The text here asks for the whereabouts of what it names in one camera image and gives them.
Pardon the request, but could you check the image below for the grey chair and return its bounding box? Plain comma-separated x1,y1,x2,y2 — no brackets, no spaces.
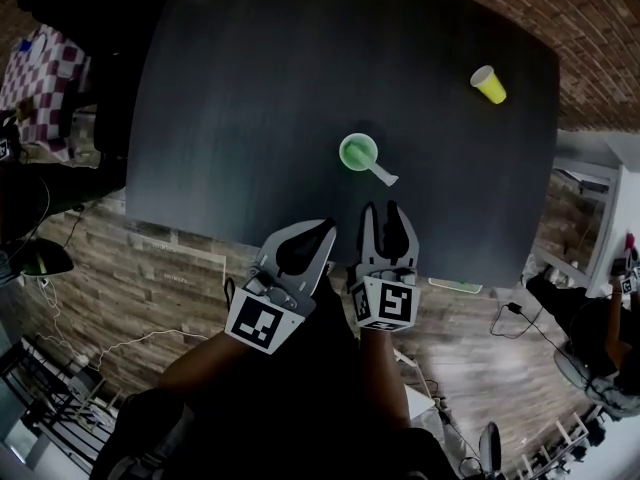
554,351,640,411

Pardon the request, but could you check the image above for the light wooden rack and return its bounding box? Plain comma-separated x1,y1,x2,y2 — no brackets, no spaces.
518,406,607,480
0,336,125,450

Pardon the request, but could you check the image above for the checkered cloth table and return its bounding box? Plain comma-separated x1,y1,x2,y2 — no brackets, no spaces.
0,22,92,165

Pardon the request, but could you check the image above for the black grey bag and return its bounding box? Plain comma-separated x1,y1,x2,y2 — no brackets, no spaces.
94,386,197,480

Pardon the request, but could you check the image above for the person's left forearm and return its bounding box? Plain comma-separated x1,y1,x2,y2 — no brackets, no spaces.
156,329,252,405

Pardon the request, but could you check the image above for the white cable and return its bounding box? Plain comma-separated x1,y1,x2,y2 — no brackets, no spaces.
33,276,210,385

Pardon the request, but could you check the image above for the green cup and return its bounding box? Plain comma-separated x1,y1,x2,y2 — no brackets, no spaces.
338,131,380,173

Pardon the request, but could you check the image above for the person's black clothing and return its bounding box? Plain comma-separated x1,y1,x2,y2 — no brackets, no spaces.
98,266,462,480

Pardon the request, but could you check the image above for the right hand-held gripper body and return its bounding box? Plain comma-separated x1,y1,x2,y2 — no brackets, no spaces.
347,263,423,332

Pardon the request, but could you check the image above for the dark table with white legs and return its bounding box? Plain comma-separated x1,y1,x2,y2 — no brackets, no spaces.
124,0,562,290

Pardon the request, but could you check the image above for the white desk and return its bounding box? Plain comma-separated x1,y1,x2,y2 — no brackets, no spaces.
528,129,640,300

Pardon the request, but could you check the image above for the black oval board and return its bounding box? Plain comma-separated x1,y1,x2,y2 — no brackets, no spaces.
9,237,76,277

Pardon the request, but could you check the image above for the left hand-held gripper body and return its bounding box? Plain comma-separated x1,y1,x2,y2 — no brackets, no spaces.
224,261,318,357

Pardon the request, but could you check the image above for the person's right forearm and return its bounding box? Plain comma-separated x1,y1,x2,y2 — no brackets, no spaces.
356,326,412,435

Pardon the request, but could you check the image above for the yellow cup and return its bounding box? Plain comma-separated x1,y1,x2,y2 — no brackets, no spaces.
469,64,508,106

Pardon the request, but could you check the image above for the white basket with green items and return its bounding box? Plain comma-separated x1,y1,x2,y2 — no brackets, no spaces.
427,276,484,295

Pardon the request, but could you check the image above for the black office chair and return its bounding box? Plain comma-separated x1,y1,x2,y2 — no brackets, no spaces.
16,0,167,170

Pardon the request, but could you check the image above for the black cable with adapter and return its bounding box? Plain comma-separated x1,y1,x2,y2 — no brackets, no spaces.
489,301,572,350

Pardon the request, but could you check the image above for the white grey box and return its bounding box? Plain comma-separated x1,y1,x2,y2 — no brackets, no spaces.
391,346,437,425

